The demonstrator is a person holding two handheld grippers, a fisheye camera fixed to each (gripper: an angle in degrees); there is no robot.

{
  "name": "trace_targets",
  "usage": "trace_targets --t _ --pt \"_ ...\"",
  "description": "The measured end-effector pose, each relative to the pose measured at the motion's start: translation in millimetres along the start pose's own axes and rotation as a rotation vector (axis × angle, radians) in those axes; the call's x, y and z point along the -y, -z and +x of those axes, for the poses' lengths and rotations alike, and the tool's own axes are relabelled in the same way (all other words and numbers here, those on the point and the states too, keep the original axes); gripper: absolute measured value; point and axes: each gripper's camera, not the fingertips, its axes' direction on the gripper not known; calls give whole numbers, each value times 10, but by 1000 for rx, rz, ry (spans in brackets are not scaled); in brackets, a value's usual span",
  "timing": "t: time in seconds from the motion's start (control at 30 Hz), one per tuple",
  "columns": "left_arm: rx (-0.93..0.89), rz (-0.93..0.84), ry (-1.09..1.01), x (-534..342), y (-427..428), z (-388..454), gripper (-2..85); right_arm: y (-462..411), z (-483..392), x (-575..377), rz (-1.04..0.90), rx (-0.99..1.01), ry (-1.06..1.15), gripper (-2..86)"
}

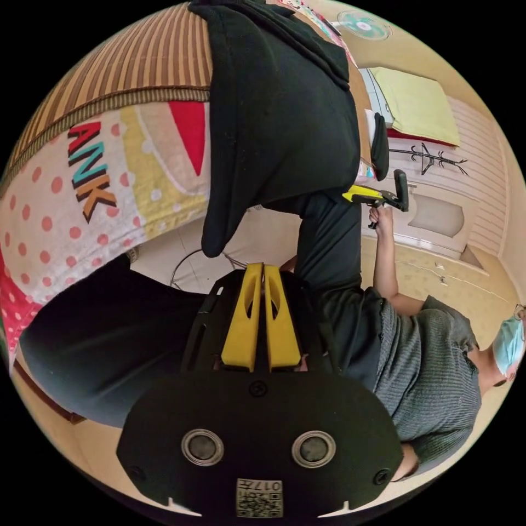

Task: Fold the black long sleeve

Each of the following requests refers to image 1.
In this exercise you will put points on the yellow-green curtain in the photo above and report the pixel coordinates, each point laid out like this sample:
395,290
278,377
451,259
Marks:
419,102

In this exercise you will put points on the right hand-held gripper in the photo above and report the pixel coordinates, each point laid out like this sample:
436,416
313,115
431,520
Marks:
390,201

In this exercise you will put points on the person's right hand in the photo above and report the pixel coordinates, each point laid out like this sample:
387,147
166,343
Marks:
382,224

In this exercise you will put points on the white door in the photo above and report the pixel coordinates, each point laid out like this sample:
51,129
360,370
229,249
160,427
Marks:
439,218

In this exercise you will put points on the person's right forearm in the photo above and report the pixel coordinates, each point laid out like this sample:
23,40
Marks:
388,275

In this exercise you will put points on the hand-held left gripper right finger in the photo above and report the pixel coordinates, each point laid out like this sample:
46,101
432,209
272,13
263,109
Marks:
283,333

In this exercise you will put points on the black long sleeve shirt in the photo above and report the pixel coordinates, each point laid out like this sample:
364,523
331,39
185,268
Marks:
279,123

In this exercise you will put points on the black coat stand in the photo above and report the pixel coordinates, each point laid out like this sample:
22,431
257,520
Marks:
429,158

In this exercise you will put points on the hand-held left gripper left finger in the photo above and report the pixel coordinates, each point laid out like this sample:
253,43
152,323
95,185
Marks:
240,328

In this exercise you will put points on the green fan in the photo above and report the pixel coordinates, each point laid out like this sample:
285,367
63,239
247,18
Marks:
363,25

